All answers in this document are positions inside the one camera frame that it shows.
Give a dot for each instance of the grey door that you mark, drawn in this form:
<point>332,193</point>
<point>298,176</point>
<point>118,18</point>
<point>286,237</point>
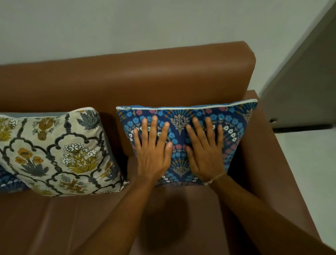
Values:
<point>307,86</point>

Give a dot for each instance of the person's right forearm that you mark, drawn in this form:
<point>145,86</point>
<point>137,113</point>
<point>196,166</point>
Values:
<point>262,223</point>

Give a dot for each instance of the person's left little finger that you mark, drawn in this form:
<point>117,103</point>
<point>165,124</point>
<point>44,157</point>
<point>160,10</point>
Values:
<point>137,140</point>

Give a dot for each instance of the person's left forearm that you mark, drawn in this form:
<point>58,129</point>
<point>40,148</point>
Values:
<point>118,223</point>

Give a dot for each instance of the person's right middle finger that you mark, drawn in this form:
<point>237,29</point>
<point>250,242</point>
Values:
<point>200,131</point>

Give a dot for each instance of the blue floral cushion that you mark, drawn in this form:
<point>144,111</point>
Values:
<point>233,123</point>

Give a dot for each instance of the person's left thumb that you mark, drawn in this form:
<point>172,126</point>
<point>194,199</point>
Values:
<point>168,155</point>

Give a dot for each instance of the person's right little finger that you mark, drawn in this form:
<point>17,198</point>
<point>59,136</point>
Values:
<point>220,136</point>

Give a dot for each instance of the person's left middle finger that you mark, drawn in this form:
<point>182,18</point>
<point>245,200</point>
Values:
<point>153,130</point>

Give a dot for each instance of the brown leather sofa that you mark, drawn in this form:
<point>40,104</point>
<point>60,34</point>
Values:
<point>157,78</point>

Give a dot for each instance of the person's left hand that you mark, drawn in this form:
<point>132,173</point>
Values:
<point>152,160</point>

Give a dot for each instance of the person's right thumb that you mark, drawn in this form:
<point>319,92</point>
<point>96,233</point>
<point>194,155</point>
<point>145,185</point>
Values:
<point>190,157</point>

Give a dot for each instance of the beige floral cushion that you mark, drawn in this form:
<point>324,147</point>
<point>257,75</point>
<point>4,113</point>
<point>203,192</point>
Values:
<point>65,147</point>

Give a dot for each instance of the person's right hand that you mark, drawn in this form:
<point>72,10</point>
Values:
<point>206,160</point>

